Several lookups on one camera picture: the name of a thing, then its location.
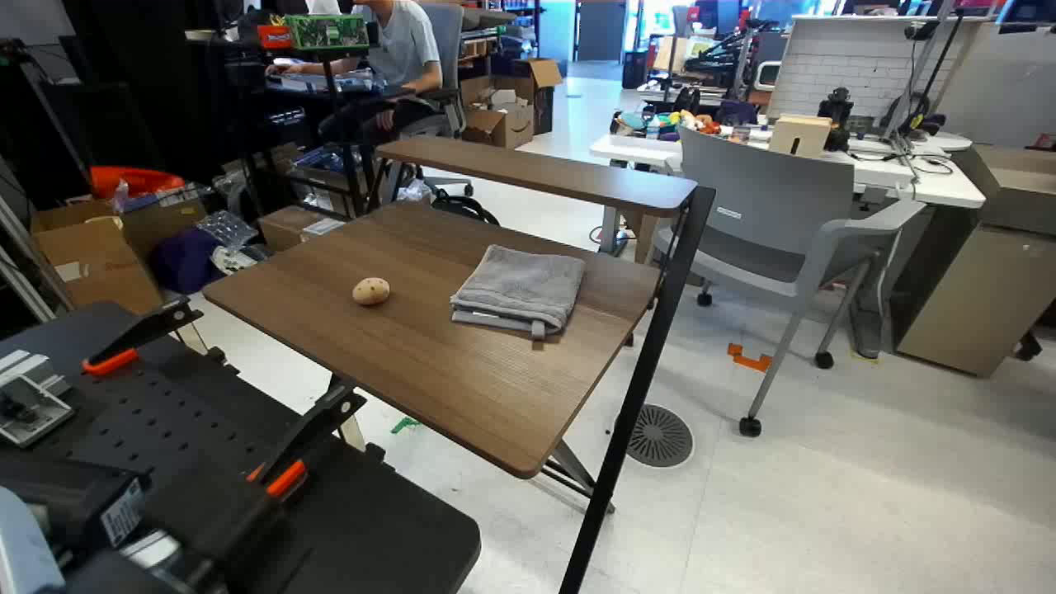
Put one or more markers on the open cardboard box, tall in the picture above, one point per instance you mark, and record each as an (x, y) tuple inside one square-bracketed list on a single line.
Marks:
[(541, 82)]

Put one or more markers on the person in grey shirt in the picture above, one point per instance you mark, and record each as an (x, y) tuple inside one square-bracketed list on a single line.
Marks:
[(402, 44)]

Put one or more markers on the grey office chair on castors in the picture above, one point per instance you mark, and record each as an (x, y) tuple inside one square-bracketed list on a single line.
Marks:
[(761, 207)]

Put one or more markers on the grey keypad device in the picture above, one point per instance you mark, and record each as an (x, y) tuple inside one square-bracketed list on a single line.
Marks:
[(228, 228)]

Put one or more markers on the orange floor bracket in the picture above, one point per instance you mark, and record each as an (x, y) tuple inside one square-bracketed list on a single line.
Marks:
[(751, 358)]

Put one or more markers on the small cardboard box on table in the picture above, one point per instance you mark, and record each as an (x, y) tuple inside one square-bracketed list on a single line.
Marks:
[(800, 133)]

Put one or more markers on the open cardboard box, low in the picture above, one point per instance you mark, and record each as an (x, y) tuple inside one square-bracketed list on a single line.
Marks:
[(499, 121)]

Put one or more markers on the red container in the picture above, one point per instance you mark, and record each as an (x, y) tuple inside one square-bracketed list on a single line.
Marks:
[(275, 36)]

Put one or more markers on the orange plastic object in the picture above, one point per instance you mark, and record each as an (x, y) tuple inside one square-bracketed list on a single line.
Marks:
[(132, 179)]

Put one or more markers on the white background table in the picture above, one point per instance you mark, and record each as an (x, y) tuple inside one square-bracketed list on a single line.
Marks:
[(946, 184)]

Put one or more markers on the green circuit board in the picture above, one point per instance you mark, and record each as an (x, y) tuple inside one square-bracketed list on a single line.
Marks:
[(326, 29)]

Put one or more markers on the black perforated workbench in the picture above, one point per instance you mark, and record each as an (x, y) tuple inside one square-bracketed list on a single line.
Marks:
[(330, 530)]

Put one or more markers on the grey towel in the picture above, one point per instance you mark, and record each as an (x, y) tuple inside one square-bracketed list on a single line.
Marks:
[(523, 289)]

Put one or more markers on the light blue cloth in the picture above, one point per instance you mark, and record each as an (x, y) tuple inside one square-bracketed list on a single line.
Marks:
[(19, 545)]

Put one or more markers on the tan toy potato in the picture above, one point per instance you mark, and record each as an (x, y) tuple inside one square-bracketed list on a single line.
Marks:
[(371, 291)]

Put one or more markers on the dark blue bag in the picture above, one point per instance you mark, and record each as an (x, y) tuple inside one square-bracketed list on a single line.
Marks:
[(187, 258)]

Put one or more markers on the white pegboard panel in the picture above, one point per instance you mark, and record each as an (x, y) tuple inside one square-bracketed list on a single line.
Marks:
[(845, 66)]

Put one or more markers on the black camera device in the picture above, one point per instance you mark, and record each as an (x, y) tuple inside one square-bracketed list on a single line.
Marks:
[(840, 111)]

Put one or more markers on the black tripod stand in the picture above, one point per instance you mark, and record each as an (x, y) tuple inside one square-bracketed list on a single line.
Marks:
[(928, 75)]

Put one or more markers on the round floor drain cover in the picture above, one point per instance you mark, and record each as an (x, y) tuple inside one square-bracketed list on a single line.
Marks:
[(660, 435)]

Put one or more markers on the small black white device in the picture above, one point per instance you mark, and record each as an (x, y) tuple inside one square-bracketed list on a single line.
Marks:
[(29, 403)]

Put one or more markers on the beige cabinet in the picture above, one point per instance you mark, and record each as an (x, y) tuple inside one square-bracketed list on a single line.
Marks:
[(977, 286)]

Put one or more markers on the large cardboard box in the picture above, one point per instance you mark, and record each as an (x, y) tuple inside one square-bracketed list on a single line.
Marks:
[(93, 258)]

